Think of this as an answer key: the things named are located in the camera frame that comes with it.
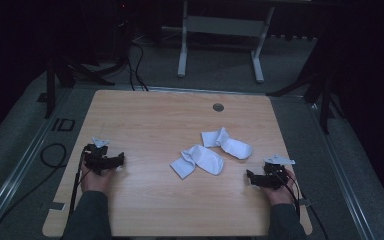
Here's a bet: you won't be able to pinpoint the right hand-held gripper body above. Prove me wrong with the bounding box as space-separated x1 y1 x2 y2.
260 153 296 191

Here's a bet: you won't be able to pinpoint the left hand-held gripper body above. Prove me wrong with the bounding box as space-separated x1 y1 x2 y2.
82 136 116 176

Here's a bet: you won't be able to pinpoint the white sock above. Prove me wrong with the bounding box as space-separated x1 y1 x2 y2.
169 143 225 180
200 126 253 160

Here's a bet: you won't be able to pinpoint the person's right hand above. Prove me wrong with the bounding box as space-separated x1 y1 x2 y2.
264 166 300 207

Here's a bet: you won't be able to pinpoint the person's left hand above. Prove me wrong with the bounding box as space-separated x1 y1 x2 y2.
79 162 118 196

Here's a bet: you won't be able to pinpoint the grey tape piece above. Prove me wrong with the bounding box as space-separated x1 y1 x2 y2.
293 197 314 208
47 201 67 212

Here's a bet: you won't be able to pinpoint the black metal stand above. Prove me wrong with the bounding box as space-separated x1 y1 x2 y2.
265 39 347 135
43 54 116 120

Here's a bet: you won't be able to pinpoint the dark equipment tower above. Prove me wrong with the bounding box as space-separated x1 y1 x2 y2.
111 0 137 66

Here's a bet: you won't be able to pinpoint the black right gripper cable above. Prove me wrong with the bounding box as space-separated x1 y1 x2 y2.
269 166 330 240

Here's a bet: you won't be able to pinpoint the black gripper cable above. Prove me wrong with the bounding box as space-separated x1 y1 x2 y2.
269 166 330 240
68 144 91 216

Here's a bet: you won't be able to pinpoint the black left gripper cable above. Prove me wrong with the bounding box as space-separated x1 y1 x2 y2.
68 144 91 216

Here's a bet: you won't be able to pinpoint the black looped floor cable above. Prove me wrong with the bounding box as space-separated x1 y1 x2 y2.
0 142 68 240

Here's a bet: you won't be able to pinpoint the metal floor rail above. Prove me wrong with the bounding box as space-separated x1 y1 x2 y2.
0 88 76 240
308 99 378 240

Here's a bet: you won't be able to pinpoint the black floor cables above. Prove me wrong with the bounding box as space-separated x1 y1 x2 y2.
125 39 150 92

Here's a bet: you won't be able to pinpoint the white metal table frame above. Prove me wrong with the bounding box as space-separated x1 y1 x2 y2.
177 0 276 84

